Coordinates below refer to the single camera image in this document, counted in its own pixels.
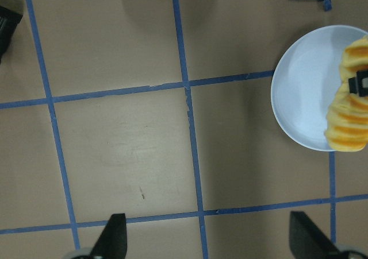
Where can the striped bread roll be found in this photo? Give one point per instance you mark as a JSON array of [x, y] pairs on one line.
[[347, 114]]

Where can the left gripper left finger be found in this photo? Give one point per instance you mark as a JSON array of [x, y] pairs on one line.
[[112, 243]]

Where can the blue plate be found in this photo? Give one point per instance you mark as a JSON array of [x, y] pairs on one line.
[[305, 81]]

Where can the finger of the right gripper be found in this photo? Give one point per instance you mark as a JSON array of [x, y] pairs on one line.
[[358, 83]]

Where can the black plate rack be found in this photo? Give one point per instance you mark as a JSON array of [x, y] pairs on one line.
[[9, 21]]

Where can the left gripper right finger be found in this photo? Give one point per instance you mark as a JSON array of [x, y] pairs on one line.
[[306, 240]]

